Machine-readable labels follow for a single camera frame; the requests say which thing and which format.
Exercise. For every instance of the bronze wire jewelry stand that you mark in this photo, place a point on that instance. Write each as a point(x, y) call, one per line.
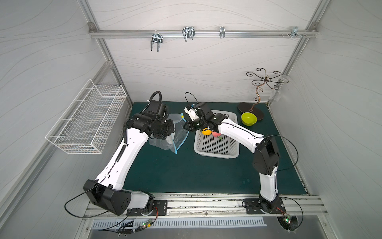
point(262, 78)

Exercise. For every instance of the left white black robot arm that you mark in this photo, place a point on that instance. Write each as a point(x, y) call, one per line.
point(106, 191)

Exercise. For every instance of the dark green table mat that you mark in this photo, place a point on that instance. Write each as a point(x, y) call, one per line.
point(161, 171)

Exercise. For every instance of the white wire wall basket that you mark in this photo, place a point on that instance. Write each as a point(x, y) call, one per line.
point(85, 125)

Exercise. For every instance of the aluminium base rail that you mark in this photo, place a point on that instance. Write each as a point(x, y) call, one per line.
point(187, 205)

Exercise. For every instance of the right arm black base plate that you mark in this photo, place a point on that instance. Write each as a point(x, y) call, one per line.
point(252, 206)

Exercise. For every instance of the pink peach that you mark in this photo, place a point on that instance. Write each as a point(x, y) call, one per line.
point(216, 134)

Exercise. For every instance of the green plastic bowl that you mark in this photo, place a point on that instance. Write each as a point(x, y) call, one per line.
point(248, 119)

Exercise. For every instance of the white vented cable duct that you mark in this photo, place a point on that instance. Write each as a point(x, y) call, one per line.
point(177, 223)

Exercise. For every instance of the yellow peach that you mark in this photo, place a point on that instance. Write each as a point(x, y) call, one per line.
point(206, 131)

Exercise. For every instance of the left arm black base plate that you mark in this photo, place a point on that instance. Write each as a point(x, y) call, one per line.
point(153, 208)

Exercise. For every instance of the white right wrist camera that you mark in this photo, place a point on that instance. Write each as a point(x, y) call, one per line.
point(191, 112)

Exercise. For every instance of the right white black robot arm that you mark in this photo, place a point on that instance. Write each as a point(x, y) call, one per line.
point(265, 149)

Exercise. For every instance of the white perforated plastic basket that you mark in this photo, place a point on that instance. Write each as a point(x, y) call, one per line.
point(220, 147)

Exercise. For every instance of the metal hook middle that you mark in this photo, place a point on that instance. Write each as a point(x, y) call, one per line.
point(188, 33)

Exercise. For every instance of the metal bracket right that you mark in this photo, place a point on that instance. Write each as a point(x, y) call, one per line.
point(294, 34)

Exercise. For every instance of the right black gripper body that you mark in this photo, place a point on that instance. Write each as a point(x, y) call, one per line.
point(189, 123)

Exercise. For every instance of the clear zip-top bag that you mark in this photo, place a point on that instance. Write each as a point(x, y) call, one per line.
point(176, 139)

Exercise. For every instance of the metal hook small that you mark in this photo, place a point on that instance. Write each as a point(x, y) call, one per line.
point(222, 32)

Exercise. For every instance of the aluminium crossbar rail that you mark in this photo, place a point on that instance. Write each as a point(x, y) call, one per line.
point(173, 34)

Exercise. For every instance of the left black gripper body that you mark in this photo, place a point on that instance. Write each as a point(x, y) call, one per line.
point(168, 128)

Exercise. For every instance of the metal hook left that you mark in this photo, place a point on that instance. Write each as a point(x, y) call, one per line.
point(157, 39)

